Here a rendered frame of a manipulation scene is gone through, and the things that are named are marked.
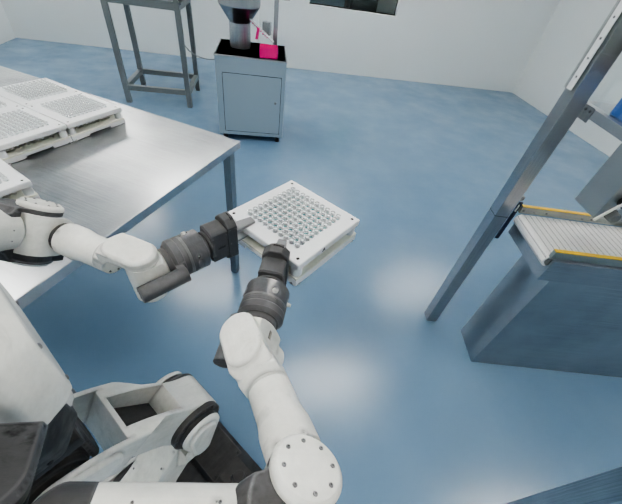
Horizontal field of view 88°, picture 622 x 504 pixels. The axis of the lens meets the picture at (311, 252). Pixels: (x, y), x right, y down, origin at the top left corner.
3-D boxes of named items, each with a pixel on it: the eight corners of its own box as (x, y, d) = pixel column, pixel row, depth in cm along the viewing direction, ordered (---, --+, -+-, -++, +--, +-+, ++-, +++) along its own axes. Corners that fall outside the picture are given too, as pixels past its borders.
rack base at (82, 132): (33, 123, 135) (30, 117, 133) (87, 107, 152) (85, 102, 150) (73, 141, 129) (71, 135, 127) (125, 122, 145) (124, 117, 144)
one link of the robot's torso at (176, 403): (206, 443, 94) (11, 553, 51) (171, 401, 101) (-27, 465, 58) (234, 401, 93) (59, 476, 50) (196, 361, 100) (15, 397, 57)
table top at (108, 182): (-366, 150, 101) (-381, 139, 98) (1, 71, 177) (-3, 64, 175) (-16, 338, 72) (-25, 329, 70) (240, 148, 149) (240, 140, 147)
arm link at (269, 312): (271, 289, 58) (255, 345, 50) (297, 322, 64) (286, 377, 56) (221, 298, 62) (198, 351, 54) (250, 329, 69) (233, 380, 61)
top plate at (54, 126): (-47, 130, 115) (-50, 125, 113) (26, 111, 131) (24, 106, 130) (-3, 152, 108) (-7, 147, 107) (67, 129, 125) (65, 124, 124)
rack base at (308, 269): (289, 199, 99) (290, 192, 97) (354, 239, 89) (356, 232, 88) (226, 234, 84) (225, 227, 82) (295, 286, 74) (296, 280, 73)
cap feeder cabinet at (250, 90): (219, 139, 325) (213, 53, 272) (225, 116, 365) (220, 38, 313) (282, 144, 334) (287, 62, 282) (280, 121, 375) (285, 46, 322)
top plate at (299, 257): (291, 185, 96) (291, 179, 94) (358, 225, 86) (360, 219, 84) (224, 219, 81) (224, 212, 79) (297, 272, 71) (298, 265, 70)
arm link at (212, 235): (217, 201, 74) (166, 220, 67) (241, 223, 69) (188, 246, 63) (222, 241, 83) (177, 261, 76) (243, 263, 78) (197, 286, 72)
